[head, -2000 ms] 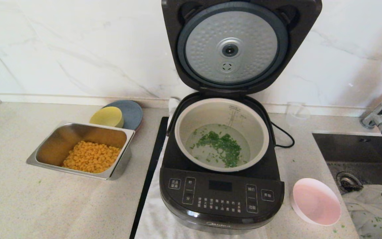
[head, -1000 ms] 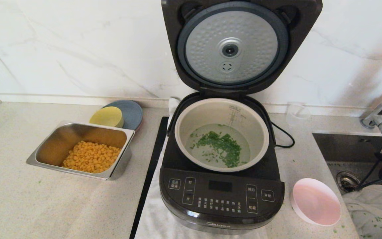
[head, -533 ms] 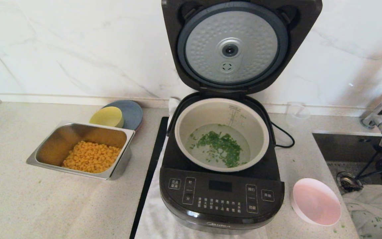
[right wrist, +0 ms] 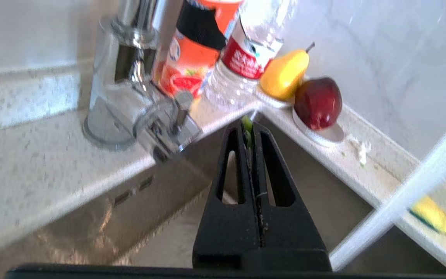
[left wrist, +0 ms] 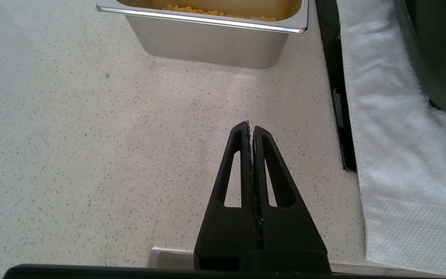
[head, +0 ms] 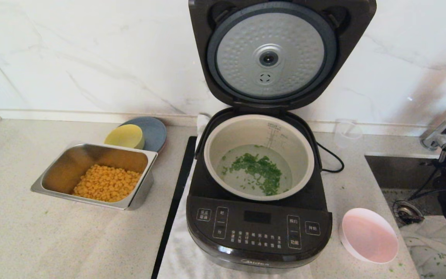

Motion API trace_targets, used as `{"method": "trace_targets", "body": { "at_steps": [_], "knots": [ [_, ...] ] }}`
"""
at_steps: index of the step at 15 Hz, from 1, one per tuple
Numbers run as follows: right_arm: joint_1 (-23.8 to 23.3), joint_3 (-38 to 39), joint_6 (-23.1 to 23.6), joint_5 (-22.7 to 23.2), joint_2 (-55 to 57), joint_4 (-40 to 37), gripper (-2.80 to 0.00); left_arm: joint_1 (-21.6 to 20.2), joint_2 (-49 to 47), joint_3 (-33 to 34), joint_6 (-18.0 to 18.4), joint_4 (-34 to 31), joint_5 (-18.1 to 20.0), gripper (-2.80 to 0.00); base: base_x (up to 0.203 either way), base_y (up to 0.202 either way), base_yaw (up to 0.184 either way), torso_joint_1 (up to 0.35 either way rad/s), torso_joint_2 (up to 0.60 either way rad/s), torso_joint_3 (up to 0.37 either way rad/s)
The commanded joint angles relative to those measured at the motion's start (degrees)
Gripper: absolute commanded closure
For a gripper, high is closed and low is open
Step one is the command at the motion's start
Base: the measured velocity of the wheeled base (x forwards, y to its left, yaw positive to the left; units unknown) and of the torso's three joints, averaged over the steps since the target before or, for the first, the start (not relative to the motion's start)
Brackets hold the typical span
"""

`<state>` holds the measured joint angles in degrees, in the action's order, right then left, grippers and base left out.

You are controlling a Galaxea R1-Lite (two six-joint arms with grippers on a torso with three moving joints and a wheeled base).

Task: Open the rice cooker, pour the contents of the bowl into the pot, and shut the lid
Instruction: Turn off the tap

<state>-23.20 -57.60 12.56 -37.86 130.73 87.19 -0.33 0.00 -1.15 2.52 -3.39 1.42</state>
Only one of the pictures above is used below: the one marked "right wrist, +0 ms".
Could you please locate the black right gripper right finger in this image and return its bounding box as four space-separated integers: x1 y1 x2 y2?
251 123 332 270

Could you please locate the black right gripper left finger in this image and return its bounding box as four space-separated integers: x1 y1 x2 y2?
192 120 263 270

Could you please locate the stainless steel sink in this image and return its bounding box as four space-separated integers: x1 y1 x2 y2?
0 112 446 272

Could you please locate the small white dish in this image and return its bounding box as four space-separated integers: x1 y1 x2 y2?
256 83 298 110
292 108 346 148

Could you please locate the white paper scrap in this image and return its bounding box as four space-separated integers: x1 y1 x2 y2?
348 135 371 166

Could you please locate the dark red apple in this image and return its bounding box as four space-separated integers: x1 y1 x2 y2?
293 77 343 131

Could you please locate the yellow sponge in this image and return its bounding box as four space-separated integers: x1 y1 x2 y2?
410 195 446 244

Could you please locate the yellow pear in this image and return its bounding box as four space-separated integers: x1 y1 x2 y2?
259 42 316 102

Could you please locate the small orange container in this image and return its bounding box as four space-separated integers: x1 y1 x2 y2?
151 0 244 100

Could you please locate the chrome faucet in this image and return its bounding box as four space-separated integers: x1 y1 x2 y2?
83 0 204 163

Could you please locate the clear red label bottle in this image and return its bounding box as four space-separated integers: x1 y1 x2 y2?
204 0 298 111

